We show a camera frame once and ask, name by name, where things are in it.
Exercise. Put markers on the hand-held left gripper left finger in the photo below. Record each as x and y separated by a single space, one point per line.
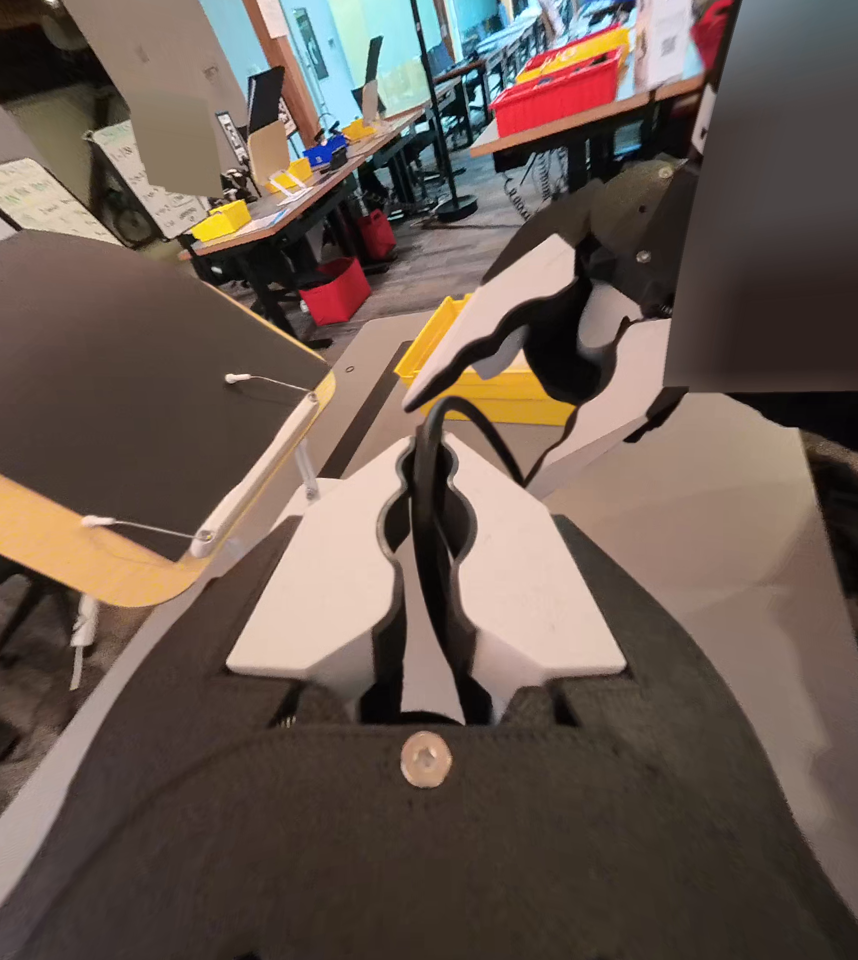
317 600

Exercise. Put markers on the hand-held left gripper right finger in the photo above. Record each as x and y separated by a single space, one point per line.
541 600

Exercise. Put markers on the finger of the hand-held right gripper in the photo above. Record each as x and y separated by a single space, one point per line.
609 413
496 315

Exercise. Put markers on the yellow plastic bin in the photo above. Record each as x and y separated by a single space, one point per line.
474 375

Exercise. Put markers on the white board stand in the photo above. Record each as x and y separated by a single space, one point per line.
272 480

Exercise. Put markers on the small wooden desk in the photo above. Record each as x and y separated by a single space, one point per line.
579 128

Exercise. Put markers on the red plastic bin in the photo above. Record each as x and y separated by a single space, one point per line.
336 290
556 93

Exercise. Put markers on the black round-top pole stand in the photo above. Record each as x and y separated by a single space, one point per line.
436 105

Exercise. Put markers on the long wooden desk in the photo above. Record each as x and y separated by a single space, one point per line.
309 195

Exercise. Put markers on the small blue bin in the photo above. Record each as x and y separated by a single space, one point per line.
324 150

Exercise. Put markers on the small yellow bin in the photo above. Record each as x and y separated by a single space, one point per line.
219 222

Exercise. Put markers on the wooden board with black mat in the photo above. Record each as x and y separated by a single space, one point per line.
99 390

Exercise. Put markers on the whiteboard with writing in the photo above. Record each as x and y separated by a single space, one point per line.
39 198
152 188

